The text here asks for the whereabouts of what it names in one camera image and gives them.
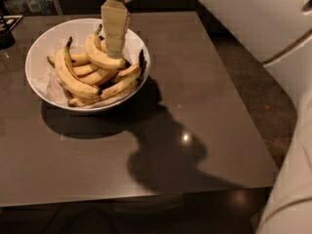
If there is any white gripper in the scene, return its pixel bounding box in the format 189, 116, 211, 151
101, 0, 133, 59

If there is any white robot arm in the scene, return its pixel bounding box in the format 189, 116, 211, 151
198, 0, 312, 234

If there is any long right yellow banana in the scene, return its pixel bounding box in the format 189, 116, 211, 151
100, 51, 146, 99

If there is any white bowl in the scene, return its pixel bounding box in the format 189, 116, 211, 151
25, 19, 151, 112

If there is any clear plastic wrap in bowl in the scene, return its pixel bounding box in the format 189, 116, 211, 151
32, 70, 68, 107

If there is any shelf with bottles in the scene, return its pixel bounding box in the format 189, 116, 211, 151
0, 0, 62, 16

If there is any dark object at left edge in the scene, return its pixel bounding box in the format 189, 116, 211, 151
0, 14, 22, 50

